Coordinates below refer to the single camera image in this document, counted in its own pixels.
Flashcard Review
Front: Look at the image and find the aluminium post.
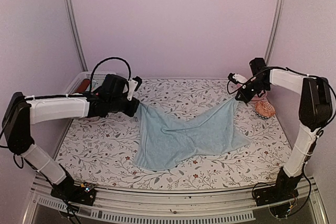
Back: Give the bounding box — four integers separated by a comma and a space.
264, 0, 285, 65
64, 0, 88, 71

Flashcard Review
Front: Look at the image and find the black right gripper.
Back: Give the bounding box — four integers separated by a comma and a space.
237, 78, 271, 103

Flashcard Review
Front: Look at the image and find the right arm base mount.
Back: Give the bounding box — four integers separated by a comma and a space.
251, 186, 299, 206

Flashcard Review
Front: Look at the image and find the teal patterned rolled towel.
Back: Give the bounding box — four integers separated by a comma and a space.
91, 79, 103, 92

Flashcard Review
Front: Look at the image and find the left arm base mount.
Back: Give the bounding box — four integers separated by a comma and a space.
50, 182, 97, 206

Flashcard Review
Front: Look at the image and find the left aluminium post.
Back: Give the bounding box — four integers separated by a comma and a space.
64, 0, 88, 71

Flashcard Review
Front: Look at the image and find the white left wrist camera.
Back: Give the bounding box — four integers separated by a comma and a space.
127, 76, 142, 101

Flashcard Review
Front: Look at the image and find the front aluminium rail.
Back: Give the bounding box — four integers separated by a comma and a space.
23, 176, 329, 223

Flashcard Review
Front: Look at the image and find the pink saucer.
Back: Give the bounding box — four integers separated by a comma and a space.
251, 93, 267, 102

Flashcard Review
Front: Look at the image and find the left black cable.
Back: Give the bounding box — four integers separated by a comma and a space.
89, 56, 132, 93

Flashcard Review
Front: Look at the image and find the dark red rolled towel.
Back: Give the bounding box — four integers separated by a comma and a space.
76, 79, 90, 93

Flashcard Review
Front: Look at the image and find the white plastic basket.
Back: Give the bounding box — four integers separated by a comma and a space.
64, 71, 116, 94

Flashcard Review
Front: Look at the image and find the light blue towel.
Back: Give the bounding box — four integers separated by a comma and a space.
133, 98, 250, 171

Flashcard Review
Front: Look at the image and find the floral tablecloth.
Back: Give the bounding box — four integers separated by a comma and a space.
56, 79, 291, 190

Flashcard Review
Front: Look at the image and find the right aluminium post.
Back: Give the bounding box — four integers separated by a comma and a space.
264, 0, 285, 65

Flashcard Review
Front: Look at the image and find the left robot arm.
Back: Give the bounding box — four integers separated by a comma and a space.
1, 74, 142, 200

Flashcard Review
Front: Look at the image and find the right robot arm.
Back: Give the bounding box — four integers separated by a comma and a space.
228, 58, 335, 201

